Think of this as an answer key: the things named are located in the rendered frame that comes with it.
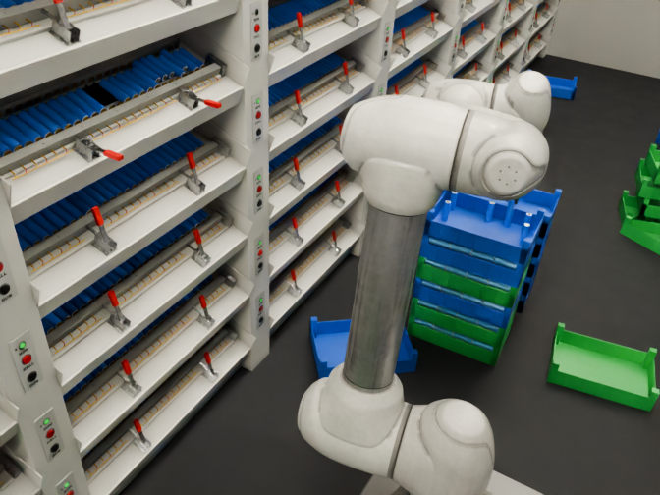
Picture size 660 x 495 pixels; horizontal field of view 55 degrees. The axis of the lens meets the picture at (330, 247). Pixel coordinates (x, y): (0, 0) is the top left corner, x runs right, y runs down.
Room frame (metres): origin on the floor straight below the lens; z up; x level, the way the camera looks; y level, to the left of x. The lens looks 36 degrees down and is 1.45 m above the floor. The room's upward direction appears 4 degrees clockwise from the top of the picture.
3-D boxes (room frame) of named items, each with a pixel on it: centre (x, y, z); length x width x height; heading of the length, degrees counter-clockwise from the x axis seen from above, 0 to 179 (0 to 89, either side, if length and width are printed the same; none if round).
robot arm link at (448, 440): (0.80, -0.26, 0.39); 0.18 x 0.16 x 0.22; 72
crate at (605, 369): (1.43, -0.87, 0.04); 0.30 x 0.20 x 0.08; 71
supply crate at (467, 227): (1.58, -0.45, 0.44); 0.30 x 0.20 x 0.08; 65
